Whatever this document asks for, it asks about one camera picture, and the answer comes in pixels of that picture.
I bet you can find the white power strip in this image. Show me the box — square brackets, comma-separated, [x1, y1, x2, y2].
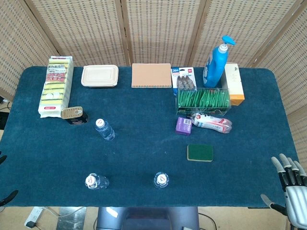
[24, 207, 45, 228]

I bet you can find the small purple box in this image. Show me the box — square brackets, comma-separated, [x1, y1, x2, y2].
[175, 116, 193, 136]

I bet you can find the beige lidded food container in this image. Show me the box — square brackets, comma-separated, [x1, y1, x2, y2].
[81, 64, 119, 88]

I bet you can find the clear box of green sachets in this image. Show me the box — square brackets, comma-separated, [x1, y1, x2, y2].
[176, 87, 232, 115]

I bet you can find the dark robot base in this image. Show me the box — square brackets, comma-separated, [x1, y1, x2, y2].
[95, 206, 200, 230]

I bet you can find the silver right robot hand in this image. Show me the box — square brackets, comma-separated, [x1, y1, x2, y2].
[260, 153, 307, 227]

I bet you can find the dark blue table mat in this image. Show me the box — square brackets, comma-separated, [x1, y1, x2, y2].
[0, 66, 307, 208]

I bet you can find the red and white labelled bottle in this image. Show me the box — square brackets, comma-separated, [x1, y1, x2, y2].
[191, 112, 233, 134]

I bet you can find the black luncheon meat can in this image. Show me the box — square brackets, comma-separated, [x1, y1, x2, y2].
[60, 106, 89, 126]

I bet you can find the woven folding screen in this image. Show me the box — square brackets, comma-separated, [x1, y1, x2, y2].
[0, 0, 307, 166]

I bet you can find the metal table leg plate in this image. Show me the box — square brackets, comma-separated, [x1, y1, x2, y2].
[57, 207, 87, 230]

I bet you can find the black and silver left hand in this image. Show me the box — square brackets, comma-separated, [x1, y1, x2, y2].
[0, 154, 19, 207]

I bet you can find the yellow sponge multipack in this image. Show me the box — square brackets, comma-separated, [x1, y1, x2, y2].
[37, 56, 74, 118]

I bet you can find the blue pump dispenser bottle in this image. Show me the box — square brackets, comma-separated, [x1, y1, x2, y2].
[202, 35, 236, 88]

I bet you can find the clear water bottle white cap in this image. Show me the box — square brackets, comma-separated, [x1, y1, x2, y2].
[84, 173, 110, 190]
[94, 118, 116, 141]
[153, 171, 170, 189]

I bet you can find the green and yellow scouring sponge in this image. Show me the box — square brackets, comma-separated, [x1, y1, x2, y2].
[187, 144, 214, 162]

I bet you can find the white and orange carton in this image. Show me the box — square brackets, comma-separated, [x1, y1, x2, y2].
[221, 62, 246, 106]

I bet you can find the white power strip cable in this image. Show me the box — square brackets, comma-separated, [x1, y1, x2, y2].
[43, 207, 83, 216]

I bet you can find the brown spiral notebook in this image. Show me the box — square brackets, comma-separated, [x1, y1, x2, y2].
[131, 63, 173, 89]

